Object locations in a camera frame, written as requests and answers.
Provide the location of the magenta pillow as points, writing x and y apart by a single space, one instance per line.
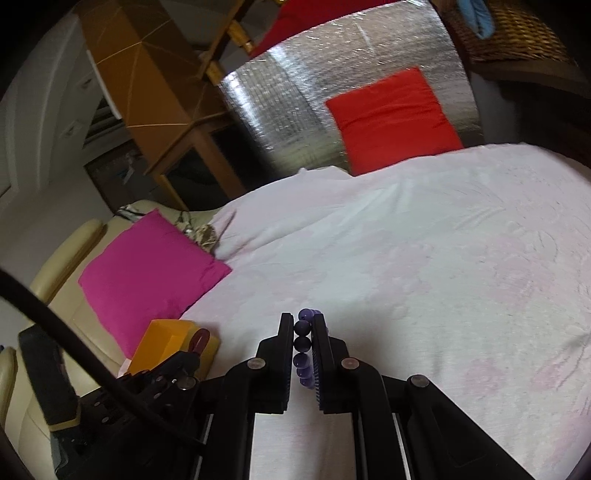
147 272

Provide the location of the red seat cushion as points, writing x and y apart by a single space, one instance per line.
300 23

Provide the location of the pale pink blanket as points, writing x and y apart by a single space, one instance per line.
415 258

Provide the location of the wicker basket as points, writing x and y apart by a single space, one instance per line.
521 32

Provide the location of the red pillow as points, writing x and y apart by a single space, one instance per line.
392 120

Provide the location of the wooden table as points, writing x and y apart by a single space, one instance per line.
138 69

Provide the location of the silver foil mat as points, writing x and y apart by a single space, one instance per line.
286 101

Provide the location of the patterned beige cloth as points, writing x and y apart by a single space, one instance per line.
201 235

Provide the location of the blue cloth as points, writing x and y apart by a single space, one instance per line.
478 16

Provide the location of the dark storage box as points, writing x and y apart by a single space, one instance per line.
115 180

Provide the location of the cream sofa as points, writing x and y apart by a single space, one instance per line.
60 267

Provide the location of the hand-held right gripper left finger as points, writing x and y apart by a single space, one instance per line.
286 346

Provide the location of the yellow box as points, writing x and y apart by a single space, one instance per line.
161 341

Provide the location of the wooden chair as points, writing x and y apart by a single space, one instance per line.
231 46

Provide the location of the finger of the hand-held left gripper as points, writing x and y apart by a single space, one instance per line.
178 364

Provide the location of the white cabinet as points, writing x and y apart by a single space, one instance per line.
41 115

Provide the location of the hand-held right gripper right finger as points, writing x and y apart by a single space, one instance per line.
318 364

